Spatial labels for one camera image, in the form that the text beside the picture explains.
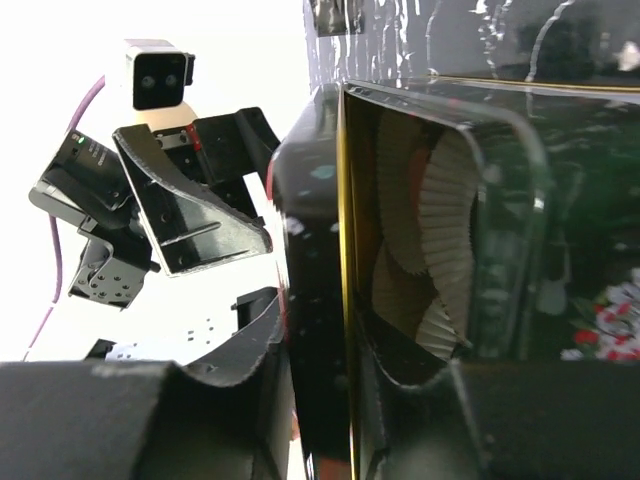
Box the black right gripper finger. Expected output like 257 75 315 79
232 287 278 330

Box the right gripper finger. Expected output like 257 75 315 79
1 298 293 479
357 304 639 479

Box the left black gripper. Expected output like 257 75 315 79
113 107 280 276

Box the gold tin with cups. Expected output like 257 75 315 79
269 77 639 479

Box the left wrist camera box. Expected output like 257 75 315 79
106 39 196 111

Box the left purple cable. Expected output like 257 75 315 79
22 74 109 361

